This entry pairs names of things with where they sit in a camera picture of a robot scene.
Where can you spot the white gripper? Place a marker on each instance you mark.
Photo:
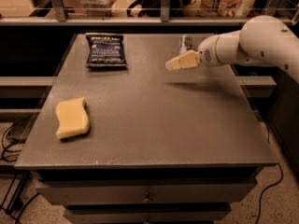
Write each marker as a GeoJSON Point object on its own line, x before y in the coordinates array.
{"type": "Point", "coordinates": [207, 52]}

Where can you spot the silver redbull can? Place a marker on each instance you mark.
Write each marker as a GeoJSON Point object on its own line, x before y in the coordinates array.
{"type": "Point", "coordinates": [185, 44]}

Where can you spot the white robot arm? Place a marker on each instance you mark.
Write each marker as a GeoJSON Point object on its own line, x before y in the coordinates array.
{"type": "Point", "coordinates": [262, 41]}

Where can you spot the yellow sponge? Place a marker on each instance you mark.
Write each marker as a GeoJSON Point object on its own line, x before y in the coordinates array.
{"type": "Point", "coordinates": [72, 118]}

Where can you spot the black bag on shelf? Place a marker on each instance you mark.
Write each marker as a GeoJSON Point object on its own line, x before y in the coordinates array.
{"type": "Point", "coordinates": [153, 8]}

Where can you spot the printed snack bag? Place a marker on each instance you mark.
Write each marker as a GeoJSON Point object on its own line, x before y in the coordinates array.
{"type": "Point", "coordinates": [225, 8]}

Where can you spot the blue chip bag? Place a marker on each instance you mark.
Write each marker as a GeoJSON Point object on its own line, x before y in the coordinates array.
{"type": "Point", "coordinates": [106, 50]}

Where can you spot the grey drawer cabinet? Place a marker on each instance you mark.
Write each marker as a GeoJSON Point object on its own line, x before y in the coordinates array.
{"type": "Point", "coordinates": [186, 138]}

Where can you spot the round drawer knob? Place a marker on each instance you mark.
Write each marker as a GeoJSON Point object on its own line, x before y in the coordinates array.
{"type": "Point", "coordinates": [147, 199]}

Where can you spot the grey metal shelf rail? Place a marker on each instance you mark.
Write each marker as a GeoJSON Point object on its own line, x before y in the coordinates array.
{"type": "Point", "coordinates": [72, 13]}

